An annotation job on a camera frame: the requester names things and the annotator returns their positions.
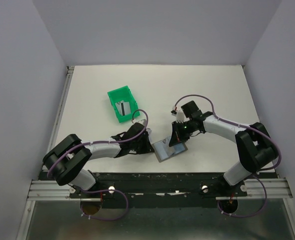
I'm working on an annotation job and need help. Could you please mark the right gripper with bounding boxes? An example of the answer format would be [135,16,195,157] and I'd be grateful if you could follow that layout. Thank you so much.
[169,119,195,146]

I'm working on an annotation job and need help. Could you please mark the silver diamond print card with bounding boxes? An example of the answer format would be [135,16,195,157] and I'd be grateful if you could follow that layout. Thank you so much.
[160,136,171,149]

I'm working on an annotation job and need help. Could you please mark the grey card holder wallet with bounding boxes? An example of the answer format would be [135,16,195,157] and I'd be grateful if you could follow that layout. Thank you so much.
[152,140,188,163]

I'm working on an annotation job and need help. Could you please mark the green plastic bin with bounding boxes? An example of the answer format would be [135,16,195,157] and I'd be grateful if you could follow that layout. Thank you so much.
[107,85,140,123]

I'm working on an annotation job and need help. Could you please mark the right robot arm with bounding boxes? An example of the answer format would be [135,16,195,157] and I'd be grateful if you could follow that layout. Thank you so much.
[168,100,279,196]

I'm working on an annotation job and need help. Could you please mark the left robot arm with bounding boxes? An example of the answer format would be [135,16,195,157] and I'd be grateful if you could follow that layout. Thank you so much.
[42,120,154,198]

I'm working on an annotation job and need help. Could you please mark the silver card beside diamond card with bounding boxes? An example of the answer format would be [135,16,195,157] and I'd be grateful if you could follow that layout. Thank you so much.
[146,127,152,137]

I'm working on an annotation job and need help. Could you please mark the cards in green bin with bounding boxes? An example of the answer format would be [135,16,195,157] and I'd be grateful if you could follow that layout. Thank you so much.
[115,100,131,116]

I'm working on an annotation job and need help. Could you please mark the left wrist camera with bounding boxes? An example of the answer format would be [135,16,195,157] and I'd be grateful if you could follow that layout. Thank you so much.
[134,119,147,126]

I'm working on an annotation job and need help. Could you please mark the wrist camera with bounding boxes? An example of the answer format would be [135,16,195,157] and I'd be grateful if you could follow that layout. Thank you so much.
[134,119,147,126]
[170,106,185,123]

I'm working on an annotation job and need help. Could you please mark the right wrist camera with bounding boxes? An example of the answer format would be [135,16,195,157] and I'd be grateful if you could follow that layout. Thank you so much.
[170,106,185,123]

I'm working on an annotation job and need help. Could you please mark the aluminium left side rail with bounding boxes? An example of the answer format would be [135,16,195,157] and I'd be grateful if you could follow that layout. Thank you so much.
[42,65,75,173]

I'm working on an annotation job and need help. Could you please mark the aluminium rail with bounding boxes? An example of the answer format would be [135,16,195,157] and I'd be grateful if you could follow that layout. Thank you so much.
[27,178,293,202]
[42,65,75,173]

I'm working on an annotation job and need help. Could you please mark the aluminium front rail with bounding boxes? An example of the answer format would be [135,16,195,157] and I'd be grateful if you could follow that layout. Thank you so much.
[27,178,293,202]

